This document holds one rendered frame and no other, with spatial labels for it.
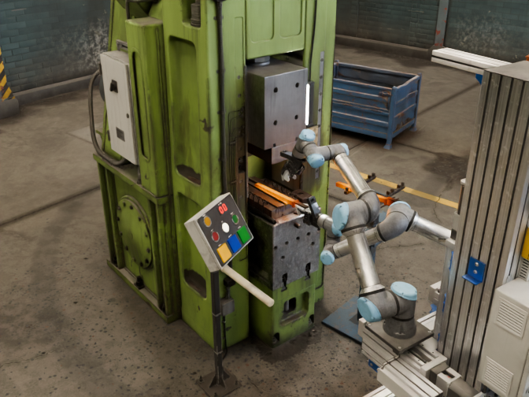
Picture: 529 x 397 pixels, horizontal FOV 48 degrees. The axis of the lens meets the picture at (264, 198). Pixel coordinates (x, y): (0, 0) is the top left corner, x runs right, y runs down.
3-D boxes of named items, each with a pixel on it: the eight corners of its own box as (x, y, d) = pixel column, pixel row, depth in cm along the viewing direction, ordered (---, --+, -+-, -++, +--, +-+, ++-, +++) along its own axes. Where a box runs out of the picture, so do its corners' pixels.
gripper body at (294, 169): (291, 178, 311) (298, 163, 302) (282, 167, 314) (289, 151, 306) (302, 174, 315) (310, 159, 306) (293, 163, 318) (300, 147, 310)
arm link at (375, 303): (402, 315, 260) (366, 195, 269) (373, 324, 254) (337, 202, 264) (389, 317, 271) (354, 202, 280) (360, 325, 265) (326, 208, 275)
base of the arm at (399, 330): (423, 331, 274) (426, 313, 269) (399, 343, 266) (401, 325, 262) (399, 313, 285) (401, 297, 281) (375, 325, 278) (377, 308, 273)
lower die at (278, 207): (297, 210, 358) (297, 198, 354) (271, 220, 347) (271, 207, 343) (254, 187, 388) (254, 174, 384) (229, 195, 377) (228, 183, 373)
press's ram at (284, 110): (316, 135, 345) (319, 65, 327) (264, 150, 324) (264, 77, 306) (271, 116, 375) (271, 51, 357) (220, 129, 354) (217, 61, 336)
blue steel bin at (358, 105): (417, 129, 744) (424, 72, 712) (390, 149, 686) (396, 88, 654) (333, 111, 806) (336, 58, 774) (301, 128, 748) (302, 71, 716)
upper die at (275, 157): (298, 155, 342) (299, 139, 338) (271, 164, 331) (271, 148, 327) (253, 135, 372) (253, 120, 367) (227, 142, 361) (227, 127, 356)
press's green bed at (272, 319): (315, 328, 403) (318, 269, 382) (271, 351, 383) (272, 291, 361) (264, 290, 442) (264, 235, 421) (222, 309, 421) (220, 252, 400)
